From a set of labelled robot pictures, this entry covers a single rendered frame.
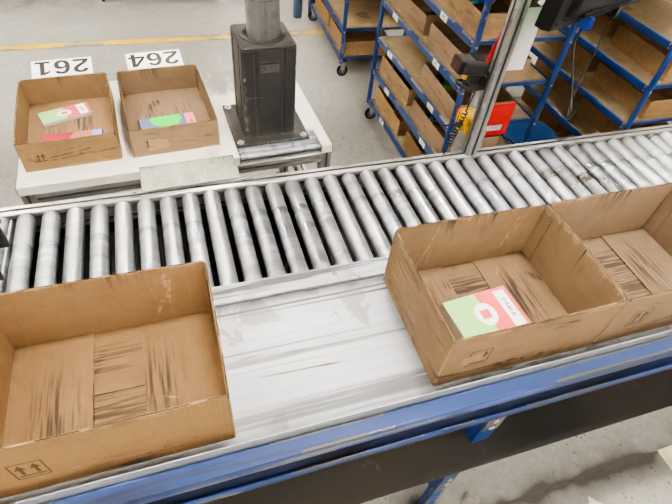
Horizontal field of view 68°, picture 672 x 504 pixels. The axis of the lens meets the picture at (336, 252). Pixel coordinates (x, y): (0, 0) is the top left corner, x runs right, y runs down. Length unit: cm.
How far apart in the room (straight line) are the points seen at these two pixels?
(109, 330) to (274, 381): 36
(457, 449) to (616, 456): 105
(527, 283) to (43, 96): 171
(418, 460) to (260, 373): 46
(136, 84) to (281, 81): 60
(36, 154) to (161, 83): 56
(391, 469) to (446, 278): 46
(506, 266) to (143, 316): 86
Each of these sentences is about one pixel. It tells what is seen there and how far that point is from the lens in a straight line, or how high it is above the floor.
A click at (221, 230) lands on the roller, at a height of 75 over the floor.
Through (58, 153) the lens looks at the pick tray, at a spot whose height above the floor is 80.
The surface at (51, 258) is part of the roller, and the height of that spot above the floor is 74.
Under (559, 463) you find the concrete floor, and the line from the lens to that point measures 214.
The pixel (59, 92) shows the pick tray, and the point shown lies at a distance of 208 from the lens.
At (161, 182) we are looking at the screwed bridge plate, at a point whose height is 75.
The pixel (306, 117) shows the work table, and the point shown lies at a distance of 192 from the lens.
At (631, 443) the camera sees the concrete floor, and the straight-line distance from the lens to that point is 232.
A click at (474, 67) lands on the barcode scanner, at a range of 171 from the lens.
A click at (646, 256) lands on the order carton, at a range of 154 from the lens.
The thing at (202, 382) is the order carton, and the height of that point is 89.
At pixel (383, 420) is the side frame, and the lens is 97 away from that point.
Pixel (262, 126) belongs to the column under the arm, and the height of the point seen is 80.
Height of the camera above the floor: 179
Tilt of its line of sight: 48 degrees down
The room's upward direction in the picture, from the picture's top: 7 degrees clockwise
